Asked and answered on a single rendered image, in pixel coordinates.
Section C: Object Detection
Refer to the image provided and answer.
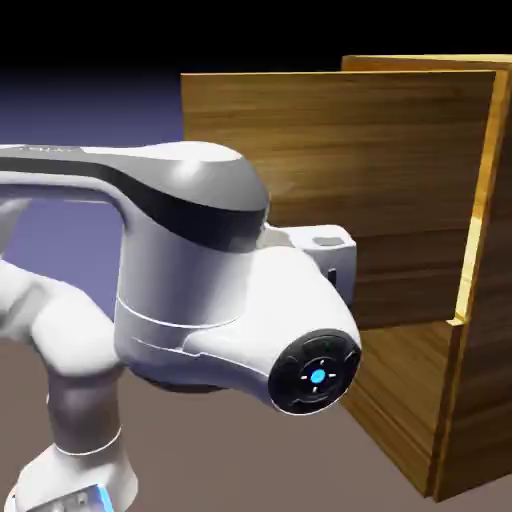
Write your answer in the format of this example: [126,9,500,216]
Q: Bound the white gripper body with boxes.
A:
[278,224,358,309]

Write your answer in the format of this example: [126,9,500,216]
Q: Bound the large wooden cabinet door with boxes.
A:
[179,70,512,332]

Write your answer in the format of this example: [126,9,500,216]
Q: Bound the small wooden cabinet door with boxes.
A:
[339,319,465,500]

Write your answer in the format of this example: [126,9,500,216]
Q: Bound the wooden cabinet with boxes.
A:
[341,54,512,504]

